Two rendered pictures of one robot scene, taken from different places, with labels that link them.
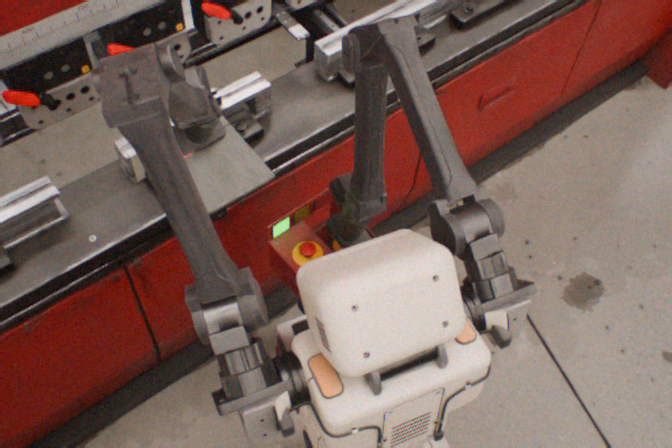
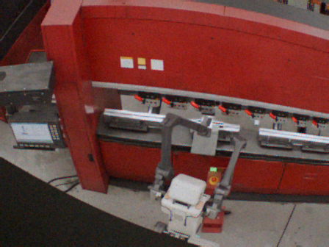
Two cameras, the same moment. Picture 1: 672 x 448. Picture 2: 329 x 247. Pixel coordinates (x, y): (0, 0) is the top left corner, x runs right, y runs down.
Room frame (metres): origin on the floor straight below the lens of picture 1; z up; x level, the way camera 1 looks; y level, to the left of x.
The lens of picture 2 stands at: (-0.72, -1.54, 4.89)
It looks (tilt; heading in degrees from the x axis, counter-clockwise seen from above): 56 degrees down; 54
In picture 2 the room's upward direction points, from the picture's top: 3 degrees counter-clockwise
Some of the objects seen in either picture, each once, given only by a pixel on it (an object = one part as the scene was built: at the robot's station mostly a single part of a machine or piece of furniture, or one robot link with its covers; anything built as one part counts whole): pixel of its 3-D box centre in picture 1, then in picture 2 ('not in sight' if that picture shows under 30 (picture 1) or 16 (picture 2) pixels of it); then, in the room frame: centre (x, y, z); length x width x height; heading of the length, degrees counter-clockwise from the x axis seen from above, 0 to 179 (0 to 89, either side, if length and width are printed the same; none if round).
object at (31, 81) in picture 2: not in sight; (30, 111); (-0.07, 1.03, 1.53); 0.51 x 0.25 x 0.85; 140
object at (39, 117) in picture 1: (47, 73); (177, 98); (0.94, 0.56, 1.26); 0.15 x 0.09 x 0.17; 131
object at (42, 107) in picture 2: not in sight; (38, 117); (0.02, 1.18, 1.17); 0.40 x 0.24 x 0.07; 131
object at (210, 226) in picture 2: not in sight; (213, 219); (0.90, 0.01, 0.06); 0.25 x 0.20 x 0.12; 43
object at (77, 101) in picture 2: not in sight; (87, 78); (0.57, 1.24, 1.15); 0.85 x 0.25 x 2.30; 41
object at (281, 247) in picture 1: (320, 247); (219, 181); (0.92, 0.03, 0.75); 0.20 x 0.16 x 0.18; 133
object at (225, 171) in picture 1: (207, 157); (205, 139); (0.98, 0.29, 1.00); 0.26 x 0.18 x 0.01; 41
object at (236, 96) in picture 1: (197, 125); (214, 129); (1.13, 0.35, 0.92); 0.39 x 0.06 x 0.10; 131
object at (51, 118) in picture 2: not in sight; (36, 128); (-0.09, 0.94, 1.42); 0.45 x 0.12 x 0.36; 140
